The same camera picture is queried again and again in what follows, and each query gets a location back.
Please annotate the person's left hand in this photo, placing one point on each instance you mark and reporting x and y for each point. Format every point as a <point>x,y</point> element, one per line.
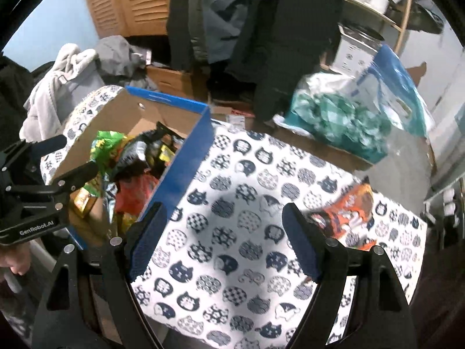
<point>14,261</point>

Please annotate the light grey towel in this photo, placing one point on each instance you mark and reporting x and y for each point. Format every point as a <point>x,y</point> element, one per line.
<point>54,80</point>

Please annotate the white printed canister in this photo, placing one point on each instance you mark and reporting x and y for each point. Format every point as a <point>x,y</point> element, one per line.
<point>354,51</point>

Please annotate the golden snack packet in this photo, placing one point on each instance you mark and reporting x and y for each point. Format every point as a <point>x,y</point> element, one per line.
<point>85,201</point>

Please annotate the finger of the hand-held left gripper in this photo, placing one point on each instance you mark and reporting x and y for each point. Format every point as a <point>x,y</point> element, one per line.
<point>78,172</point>
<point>43,144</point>

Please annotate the red snack packet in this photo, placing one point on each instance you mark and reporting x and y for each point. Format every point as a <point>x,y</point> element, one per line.
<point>140,194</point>

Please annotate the blue white plastic bag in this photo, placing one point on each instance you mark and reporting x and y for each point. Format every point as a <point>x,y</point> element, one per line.
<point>396,87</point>

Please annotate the wooden shelf rack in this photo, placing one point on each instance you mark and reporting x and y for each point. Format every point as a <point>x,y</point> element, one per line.
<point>399,18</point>

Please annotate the teal plastic bag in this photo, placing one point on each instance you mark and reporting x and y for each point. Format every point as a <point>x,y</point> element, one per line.
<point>334,123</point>

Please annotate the orange black snack bag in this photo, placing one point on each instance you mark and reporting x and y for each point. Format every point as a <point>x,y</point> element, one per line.
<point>345,211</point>

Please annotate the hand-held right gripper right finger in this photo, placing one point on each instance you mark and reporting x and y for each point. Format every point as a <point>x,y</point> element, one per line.
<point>301,240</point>

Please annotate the blue cardboard box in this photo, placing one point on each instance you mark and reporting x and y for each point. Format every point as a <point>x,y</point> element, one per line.
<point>189,152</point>

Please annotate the grey hanging jacket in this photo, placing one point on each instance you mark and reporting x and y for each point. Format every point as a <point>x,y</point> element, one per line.
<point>214,18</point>

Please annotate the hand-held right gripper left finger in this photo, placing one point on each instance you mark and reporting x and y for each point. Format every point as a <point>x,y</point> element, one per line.
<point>145,236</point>

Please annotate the black snack packet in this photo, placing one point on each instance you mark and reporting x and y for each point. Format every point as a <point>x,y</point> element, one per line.
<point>136,156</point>

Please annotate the brown cardboard box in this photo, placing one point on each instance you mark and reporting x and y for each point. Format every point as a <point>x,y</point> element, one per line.
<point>174,80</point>

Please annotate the dark hanging jacket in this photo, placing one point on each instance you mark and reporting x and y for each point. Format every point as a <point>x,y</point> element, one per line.
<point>287,36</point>

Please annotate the cat print cloth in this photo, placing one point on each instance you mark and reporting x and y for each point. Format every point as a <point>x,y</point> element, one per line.
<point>254,196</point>

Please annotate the wooden louvered door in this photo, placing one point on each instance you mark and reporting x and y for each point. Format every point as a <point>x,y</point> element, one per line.
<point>127,0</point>

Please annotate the grey clothing pile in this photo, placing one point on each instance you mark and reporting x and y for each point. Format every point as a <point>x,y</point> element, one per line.
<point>118,54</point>

